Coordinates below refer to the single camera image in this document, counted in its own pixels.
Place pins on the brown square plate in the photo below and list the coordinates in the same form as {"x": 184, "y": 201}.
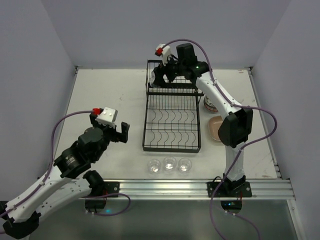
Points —
{"x": 214, "y": 125}

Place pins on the black white leaf bowl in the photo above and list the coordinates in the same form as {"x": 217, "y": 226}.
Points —
{"x": 207, "y": 101}

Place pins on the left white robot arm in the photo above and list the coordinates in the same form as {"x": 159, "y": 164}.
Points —
{"x": 68, "y": 178}

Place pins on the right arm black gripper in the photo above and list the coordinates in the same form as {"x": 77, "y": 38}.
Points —
{"x": 164, "y": 72}

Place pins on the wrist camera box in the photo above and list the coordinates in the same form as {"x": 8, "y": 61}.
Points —
{"x": 163, "y": 51}
{"x": 107, "y": 117}

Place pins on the clear drinking glass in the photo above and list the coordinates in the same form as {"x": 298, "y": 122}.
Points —
{"x": 169, "y": 164}
{"x": 152, "y": 79}
{"x": 154, "y": 166}
{"x": 184, "y": 165}

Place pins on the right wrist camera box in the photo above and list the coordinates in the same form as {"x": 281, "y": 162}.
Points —
{"x": 163, "y": 51}

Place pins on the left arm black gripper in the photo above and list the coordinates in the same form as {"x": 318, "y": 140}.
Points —
{"x": 113, "y": 133}

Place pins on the blue patterned bowl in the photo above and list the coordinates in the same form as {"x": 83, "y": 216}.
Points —
{"x": 210, "y": 108}

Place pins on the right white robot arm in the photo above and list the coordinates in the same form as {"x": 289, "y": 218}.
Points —
{"x": 236, "y": 120}

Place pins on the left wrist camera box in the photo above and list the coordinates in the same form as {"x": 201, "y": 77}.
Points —
{"x": 107, "y": 117}

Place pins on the black wire dish rack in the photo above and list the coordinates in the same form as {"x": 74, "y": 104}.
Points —
{"x": 172, "y": 115}

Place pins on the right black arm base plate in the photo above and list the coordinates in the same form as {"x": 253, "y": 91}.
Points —
{"x": 229, "y": 189}

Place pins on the aluminium mounting rail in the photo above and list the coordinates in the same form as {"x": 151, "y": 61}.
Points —
{"x": 197, "y": 189}

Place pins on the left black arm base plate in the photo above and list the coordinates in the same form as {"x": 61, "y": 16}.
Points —
{"x": 99, "y": 187}

